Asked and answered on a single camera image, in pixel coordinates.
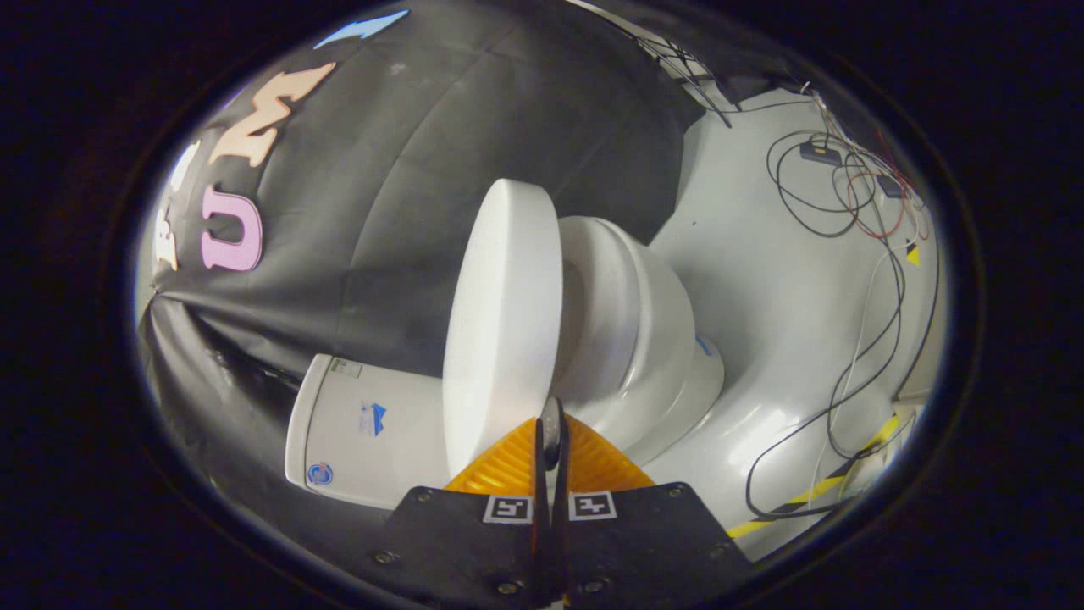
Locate black backdrop cloth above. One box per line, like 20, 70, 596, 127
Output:
135, 0, 739, 543

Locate black floor cable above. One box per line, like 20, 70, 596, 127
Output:
745, 127, 943, 520

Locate yellow black floor tape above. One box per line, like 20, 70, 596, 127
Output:
727, 413, 904, 540

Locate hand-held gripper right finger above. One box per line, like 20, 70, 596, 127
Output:
550, 413, 755, 610

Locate thin red cable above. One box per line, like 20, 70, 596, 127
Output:
845, 127, 932, 243

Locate black tripod stand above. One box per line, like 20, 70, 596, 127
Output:
584, 3, 734, 130

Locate white toilet lid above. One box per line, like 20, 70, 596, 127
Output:
442, 178, 567, 480

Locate white ceramic toilet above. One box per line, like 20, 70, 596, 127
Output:
285, 215, 727, 511

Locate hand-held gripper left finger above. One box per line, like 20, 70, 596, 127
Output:
370, 415, 550, 610

